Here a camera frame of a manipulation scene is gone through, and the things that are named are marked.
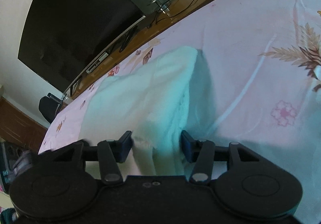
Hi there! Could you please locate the white knitted sweater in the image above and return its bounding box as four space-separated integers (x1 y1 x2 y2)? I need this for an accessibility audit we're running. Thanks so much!
79 47 198 177

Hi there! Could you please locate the brown wooden door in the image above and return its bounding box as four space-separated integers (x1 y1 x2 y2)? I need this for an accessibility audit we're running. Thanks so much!
0 97 47 153

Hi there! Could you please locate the silver set-top box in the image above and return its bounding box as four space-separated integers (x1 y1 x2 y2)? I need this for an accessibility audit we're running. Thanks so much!
86 52 109 74

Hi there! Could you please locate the dark cylindrical bottle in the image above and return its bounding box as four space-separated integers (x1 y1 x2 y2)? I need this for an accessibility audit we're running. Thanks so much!
47 93 63 103

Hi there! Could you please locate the black chair back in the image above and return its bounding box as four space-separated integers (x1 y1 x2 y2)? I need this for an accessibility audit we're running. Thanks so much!
38 96 62 123

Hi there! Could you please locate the pink floral bed sheet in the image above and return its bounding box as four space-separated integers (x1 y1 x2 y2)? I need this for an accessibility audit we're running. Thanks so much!
40 0 320 223

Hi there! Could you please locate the black power cable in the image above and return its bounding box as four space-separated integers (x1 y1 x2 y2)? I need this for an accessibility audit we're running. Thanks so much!
146 0 218 29

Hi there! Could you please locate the large black curved television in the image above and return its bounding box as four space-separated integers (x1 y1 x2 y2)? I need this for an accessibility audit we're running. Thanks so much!
18 0 144 92

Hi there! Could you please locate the brown wooden tv cabinet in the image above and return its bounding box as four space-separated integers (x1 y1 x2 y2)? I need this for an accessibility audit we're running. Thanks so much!
63 0 214 107

